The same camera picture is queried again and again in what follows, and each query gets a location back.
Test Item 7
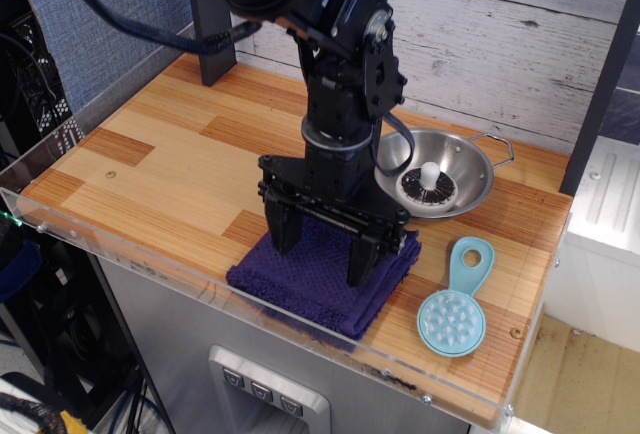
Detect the steel bowl with handles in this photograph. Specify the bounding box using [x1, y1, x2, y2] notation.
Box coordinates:
[374, 128, 515, 219]

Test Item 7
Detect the dark grey left post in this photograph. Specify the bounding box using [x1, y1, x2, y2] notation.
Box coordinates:
[190, 0, 236, 86]

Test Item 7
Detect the purple cloth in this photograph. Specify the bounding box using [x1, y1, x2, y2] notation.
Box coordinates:
[226, 218, 421, 341]

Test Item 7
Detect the white cabinet at right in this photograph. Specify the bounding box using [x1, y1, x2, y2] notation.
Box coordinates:
[543, 137, 639, 351]

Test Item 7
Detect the clear acrylic table guard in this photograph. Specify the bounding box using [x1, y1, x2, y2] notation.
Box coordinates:
[1, 55, 570, 433]

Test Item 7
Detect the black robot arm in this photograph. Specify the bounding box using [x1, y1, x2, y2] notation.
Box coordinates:
[84, 0, 410, 286]

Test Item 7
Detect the light blue scrubber brush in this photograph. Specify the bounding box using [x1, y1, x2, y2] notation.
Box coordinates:
[416, 237, 495, 358]

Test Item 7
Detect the silver dispenser panel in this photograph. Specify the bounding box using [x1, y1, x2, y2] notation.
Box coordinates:
[208, 345, 331, 433]

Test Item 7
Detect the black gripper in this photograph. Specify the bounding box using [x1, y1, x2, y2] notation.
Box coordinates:
[258, 144, 410, 287]

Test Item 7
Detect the dark grey post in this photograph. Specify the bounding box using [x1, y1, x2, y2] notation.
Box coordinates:
[559, 0, 639, 196]
[190, 0, 236, 86]

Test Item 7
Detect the black milk crate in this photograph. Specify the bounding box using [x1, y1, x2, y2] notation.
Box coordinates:
[1, 14, 72, 167]

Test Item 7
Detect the dark grey right post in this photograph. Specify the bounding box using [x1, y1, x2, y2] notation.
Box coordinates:
[559, 0, 639, 196]

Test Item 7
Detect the white toy mushroom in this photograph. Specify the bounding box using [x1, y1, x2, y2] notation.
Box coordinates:
[395, 161, 459, 218]

